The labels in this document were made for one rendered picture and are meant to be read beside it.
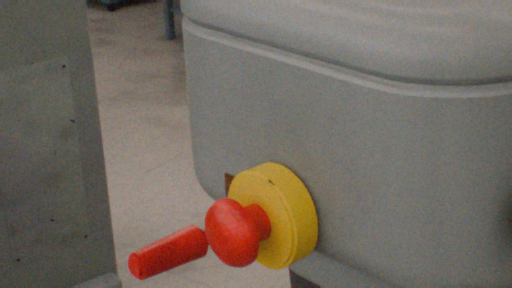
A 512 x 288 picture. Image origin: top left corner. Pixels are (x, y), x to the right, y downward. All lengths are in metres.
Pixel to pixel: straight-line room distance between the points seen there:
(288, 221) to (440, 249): 0.09
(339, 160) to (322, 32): 0.07
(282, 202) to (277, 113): 0.05
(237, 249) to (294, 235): 0.03
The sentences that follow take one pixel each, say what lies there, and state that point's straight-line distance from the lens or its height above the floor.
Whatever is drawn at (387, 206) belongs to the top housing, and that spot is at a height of 1.79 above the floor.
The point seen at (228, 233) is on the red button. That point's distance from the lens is 0.54.
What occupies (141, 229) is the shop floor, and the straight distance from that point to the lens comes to 4.48.
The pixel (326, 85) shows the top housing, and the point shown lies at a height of 1.85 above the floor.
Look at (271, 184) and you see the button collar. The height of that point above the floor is 1.79.
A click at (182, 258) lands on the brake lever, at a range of 0.67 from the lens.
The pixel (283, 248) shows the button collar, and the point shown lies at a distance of 0.56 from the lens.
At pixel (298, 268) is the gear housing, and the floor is 1.64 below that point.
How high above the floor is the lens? 2.02
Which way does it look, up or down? 22 degrees down
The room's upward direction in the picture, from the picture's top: 3 degrees counter-clockwise
